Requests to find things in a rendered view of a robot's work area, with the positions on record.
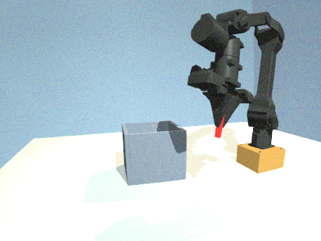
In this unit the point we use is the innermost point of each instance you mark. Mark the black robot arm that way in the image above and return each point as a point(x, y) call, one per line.
point(217, 36)

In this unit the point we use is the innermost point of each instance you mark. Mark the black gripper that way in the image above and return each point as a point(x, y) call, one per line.
point(222, 83)

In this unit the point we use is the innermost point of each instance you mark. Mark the red peg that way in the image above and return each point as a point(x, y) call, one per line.
point(218, 130)

